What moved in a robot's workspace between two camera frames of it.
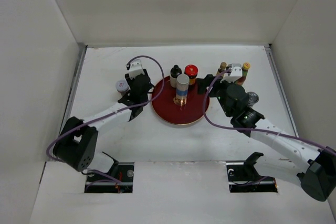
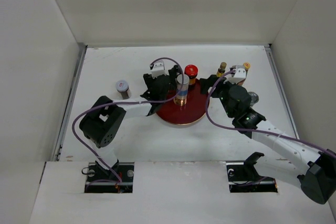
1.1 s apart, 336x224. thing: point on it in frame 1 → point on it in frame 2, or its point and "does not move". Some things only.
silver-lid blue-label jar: (182, 82) does not move
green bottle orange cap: (245, 67) does not move
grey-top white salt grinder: (253, 98) does not move
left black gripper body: (129, 80) → (149, 81)
